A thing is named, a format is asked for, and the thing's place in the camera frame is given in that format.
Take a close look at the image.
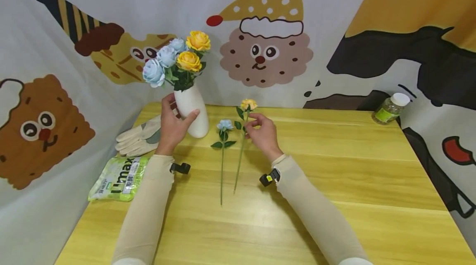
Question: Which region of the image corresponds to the person's right hand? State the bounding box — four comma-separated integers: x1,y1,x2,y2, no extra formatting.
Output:
244,112,284,162

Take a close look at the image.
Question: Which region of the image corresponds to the person's left hand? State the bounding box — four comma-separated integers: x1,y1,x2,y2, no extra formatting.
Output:
155,93,201,156

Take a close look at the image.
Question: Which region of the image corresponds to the white ceramic vase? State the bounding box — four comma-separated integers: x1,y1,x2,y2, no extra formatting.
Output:
174,84,210,138

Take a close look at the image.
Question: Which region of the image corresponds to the yellow artificial rose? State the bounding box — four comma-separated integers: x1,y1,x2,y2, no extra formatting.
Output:
186,30,212,60
233,99,258,195
176,51,207,91

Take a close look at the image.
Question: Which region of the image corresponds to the person's left forearm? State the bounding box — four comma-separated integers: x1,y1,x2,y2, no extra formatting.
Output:
112,154,175,265

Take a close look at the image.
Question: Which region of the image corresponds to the person's right forearm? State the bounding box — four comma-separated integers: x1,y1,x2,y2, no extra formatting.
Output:
271,154,372,265

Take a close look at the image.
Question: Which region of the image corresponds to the blue artificial rose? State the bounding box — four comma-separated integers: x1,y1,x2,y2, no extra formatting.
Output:
211,119,238,207
143,59,175,89
156,45,179,81
169,38,187,54

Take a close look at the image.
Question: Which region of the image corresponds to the white work glove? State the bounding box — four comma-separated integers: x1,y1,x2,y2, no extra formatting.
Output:
115,115,162,143
116,135,161,158

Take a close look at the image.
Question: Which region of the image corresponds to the black wrist band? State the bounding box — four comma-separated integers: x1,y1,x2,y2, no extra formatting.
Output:
259,168,281,187
170,162,191,175

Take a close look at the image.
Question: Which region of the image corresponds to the green plastic packet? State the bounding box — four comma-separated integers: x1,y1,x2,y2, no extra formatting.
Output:
88,156,150,202

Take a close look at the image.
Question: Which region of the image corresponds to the clear jar with white lid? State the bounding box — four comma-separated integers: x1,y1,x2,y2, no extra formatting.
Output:
372,93,411,125

